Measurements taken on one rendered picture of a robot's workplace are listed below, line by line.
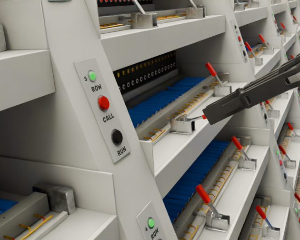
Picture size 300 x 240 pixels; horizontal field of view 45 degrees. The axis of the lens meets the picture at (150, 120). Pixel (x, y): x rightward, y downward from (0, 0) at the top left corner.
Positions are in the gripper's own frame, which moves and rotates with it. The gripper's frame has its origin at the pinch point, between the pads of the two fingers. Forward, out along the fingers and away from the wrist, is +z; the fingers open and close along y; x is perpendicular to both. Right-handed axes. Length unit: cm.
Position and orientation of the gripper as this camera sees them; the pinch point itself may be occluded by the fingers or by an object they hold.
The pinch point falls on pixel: (226, 106)
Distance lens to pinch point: 61.0
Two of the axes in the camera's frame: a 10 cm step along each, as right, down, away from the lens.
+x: -5.1, -8.6, -0.4
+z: -7.4, 4.1, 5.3
